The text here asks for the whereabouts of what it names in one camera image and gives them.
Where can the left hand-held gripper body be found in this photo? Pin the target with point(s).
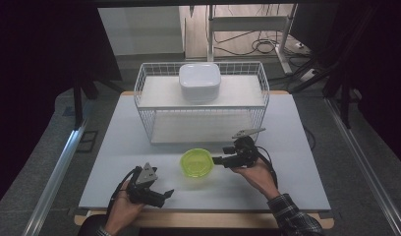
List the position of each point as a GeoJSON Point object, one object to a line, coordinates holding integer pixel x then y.
{"type": "Point", "coordinates": [144, 188]}

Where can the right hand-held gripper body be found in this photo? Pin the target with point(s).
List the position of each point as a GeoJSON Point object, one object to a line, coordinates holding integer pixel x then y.
{"type": "Point", "coordinates": [246, 154]}

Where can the white square plastic container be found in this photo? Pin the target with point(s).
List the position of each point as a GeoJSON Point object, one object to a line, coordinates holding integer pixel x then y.
{"type": "Point", "coordinates": [199, 80]}

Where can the person's right hand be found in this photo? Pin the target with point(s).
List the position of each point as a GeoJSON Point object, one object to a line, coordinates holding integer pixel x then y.
{"type": "Point", "coordinates": [259, 178]}

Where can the person's left hand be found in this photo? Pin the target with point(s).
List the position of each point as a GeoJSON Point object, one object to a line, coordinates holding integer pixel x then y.
{"type": "Point", "coordinates": [123, 209]}

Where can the person's leg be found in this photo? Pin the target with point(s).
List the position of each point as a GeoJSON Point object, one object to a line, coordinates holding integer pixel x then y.
{"type": "Point", "coordinates": [90, 226]}

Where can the white power strip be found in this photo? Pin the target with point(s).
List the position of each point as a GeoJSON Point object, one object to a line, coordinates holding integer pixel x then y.
{"type": "Point", "coordinates": [309, 75]}

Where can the black metal stand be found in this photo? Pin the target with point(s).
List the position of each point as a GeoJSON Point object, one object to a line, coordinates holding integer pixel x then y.
{"type": "Point", "coordinates": [79, 98]}
{"type": "Point", "coordinates": [344, 85]}

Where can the white cabinet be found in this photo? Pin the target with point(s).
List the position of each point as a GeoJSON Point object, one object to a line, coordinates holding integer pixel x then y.
{"type": "Point", "coordinates": [141, 31]}

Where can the dark curtain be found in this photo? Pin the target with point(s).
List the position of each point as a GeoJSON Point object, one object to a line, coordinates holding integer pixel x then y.
{"type": "Point", "coordinates": [382, 65]}
{"type": "Point", "coordinates": [38, 82]}

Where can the black square floor frame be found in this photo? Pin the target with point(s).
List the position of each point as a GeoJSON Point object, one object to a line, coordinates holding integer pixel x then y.
{"type": "Point", "coordinates": [87, 141]}

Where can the aluminium rail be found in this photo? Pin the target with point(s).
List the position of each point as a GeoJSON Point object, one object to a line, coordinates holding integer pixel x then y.
{"type": "Point", "coordinates": [365, 167]}
{"type": "Point", "coordinates": [57, 177]}

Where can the white desk frame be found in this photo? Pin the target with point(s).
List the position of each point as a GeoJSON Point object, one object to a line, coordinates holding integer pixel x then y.
{"type": "Point", "coordinates": [249, 24]}

